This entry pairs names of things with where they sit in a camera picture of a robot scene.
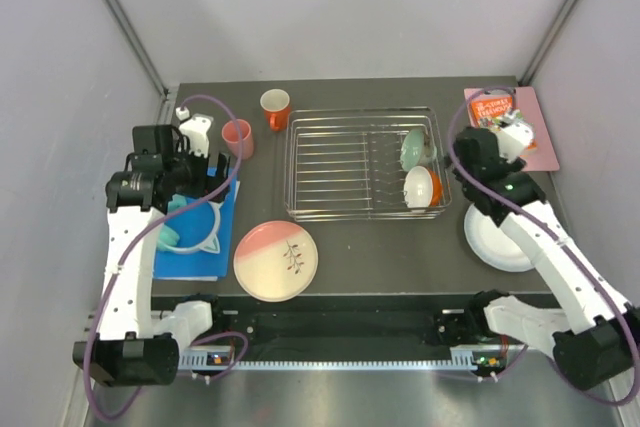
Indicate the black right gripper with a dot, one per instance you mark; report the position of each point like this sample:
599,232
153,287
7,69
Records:
513,165

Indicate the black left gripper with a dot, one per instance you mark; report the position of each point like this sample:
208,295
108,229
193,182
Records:
182,150

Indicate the pale green ceramic bowl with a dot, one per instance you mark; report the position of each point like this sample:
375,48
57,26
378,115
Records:
417,149

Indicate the white and orange bowl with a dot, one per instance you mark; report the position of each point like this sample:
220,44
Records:
422,188

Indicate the white speckled plate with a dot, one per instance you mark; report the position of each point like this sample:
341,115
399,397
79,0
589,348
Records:
491,245

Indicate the metal wire dish rack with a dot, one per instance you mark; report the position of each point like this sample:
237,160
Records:
345,164

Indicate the pink and cream plate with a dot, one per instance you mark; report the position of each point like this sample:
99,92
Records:
276,261

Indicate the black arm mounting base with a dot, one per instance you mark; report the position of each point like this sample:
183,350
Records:
344,328

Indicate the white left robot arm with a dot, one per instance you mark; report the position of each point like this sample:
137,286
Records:
130,348

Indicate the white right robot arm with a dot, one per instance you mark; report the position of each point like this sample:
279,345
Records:
593,334

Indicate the pink plastic cup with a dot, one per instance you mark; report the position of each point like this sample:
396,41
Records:
238,137

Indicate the orange paperback book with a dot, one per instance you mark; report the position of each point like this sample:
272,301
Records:
493,110

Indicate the blue clip file folder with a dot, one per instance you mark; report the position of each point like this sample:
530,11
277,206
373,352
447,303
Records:
202,266

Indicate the pink clipboard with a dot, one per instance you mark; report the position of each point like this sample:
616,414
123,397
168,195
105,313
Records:
540,155

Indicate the orange ceramic mug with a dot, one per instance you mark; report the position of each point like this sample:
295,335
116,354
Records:
276,105

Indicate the teal cat-ear headphones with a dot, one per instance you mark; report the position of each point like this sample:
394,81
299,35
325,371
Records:
191,232

